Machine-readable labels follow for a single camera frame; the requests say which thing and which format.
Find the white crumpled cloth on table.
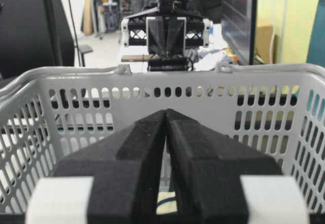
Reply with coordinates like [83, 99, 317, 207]
[185, 47, 239, 72]

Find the cardboard box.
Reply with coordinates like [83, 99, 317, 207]
[255, 22, 274, 64]

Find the cream cloth in basket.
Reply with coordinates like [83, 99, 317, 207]
[156, 191, 178, 215]

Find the dark computer monitor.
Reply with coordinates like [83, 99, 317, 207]
[221, 0, 257, 66]

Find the grey plastic shopping basket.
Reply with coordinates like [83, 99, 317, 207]
[1, 63, 324, 214]

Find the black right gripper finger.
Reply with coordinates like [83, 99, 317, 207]
[25, 110, 166, 223]
[166, 109, 310, 223]

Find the black office chair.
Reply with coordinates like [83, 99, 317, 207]
[1, 0, 92, 80]

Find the black white opposite gripper body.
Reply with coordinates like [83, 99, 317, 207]
[121, 5, 213, 47]

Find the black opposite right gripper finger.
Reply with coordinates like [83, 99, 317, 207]
[146, 17, 167, 56]
[167, 17, 186, 56]

